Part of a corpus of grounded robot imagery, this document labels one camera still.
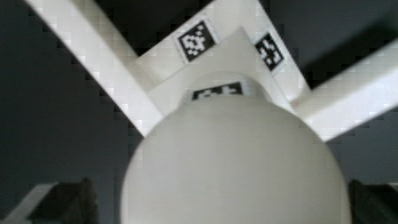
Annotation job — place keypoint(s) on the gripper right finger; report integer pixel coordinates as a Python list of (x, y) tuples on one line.
[(373, 201)]

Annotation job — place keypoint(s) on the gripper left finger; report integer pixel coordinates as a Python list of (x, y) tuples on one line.
[(58, 203)]

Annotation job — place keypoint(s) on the white lamp bulb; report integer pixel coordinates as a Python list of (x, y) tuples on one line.
[(232, 167)]

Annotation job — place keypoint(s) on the white lamp base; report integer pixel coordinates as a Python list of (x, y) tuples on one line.
[(223, 42)]

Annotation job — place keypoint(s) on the white front fence bar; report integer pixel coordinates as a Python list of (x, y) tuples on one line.
[(355, 96)]

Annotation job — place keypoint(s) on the white right fence block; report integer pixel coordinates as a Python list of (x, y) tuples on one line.
[(90, 37)]

